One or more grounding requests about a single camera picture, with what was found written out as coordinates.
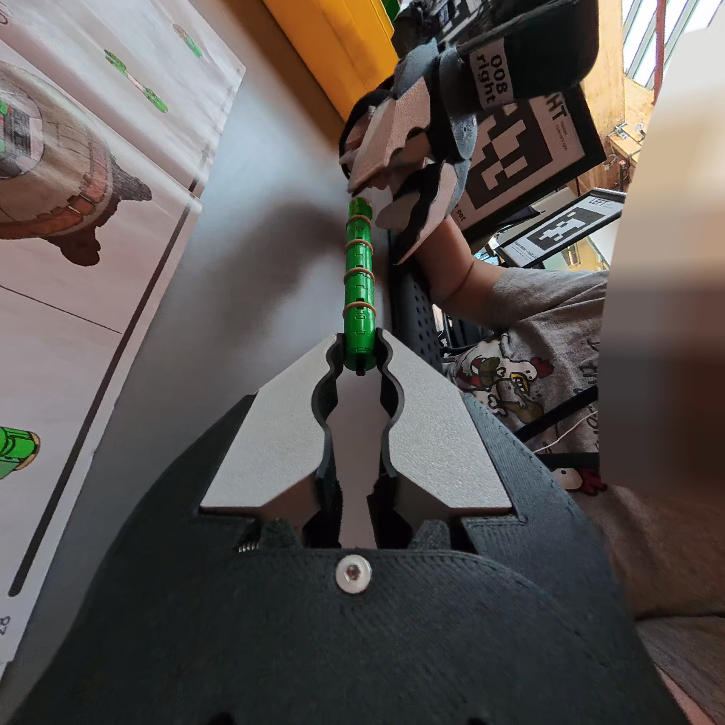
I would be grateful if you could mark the grey desk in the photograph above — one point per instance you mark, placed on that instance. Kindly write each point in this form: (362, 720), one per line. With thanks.
(255, 283)

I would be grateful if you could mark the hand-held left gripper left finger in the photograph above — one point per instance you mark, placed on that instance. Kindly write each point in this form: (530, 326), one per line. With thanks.
(272, 442)

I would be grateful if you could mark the window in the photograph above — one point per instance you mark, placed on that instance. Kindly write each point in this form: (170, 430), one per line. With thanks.
(679, 34)

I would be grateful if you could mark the black perforated plastic panel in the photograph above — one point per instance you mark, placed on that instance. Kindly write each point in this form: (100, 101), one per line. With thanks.
(419, 317)

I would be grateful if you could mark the yellow plastic bin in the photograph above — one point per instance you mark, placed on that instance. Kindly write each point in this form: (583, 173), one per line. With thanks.
(328, 34)

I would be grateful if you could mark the green brick bamboo stalk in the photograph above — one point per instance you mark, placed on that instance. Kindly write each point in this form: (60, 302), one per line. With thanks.
(358, 294)

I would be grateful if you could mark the person's right hand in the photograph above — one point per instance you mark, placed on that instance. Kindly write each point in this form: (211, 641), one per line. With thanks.
(354, 141)

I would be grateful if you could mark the brick model instruction booklet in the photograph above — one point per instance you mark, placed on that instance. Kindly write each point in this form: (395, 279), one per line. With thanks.
(85, 340)

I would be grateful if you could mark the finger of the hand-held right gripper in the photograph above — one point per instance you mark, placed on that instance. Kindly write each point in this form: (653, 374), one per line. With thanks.
(396, 136)
(436, 204)

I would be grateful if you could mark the small framed marker sign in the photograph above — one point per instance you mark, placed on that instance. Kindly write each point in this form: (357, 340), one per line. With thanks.
(566, 226)

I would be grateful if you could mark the person's grey printed shirt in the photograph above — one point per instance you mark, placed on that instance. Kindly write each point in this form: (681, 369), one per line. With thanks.
(544, 351)

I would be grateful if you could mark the green plastic bin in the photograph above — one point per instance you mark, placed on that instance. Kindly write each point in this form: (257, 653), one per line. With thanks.
(391, 7)

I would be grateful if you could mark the red metal post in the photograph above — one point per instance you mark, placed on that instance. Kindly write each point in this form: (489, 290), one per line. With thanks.
(660, 45)

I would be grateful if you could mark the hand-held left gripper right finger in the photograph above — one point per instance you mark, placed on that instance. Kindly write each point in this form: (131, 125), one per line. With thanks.
(442, 442)

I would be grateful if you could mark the large framed marker sign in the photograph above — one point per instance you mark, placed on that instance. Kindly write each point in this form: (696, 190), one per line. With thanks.
(527, 153)

